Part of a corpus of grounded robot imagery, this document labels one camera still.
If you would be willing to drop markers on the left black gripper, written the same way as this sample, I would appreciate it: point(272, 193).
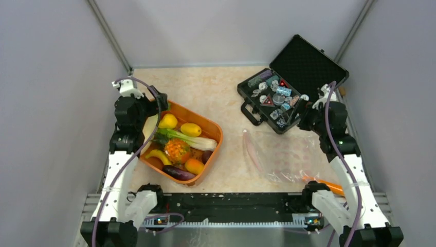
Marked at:
point(158, 104)

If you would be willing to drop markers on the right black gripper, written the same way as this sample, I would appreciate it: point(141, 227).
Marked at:
point(307, 109)

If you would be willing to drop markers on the clear zip top bag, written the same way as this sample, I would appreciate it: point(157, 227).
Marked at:
point(295, 158)

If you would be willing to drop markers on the white radish with leaves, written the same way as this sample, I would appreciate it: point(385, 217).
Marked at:
point(148, 129)

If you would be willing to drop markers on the yellow bell pepper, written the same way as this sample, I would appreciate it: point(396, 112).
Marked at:
point(169, 121)

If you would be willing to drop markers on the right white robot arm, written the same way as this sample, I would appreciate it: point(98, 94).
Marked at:
point(359, 221)

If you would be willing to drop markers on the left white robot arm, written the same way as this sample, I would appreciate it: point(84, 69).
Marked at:
point(113, 223)

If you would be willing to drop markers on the black open carrying case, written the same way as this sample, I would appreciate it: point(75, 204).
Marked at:
point(300, 67)

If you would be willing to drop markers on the yellow banana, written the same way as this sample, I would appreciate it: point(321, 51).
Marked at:
point(160, 155)

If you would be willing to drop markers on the orange plastic basket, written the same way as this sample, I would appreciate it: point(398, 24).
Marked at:
point(209, 130)

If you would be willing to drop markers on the orange pineapple toy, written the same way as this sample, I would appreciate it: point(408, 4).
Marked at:
point(177, 151)

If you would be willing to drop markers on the purple eggplant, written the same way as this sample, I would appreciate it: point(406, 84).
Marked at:
point(177, 173)

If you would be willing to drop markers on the orange yellow mango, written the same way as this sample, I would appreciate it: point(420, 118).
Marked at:
point(194, 166)

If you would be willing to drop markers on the orange carrot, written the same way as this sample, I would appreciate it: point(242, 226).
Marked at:
point(335, 188)

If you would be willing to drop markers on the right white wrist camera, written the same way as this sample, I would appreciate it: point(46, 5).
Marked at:
point(326, 92)

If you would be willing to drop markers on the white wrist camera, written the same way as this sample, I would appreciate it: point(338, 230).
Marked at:
point(326, 92)
point(128, 88)

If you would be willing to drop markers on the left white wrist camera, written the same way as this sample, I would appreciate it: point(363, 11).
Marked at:
point(128, 88)

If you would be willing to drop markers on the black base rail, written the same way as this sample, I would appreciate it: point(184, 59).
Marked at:
point(238, 208)

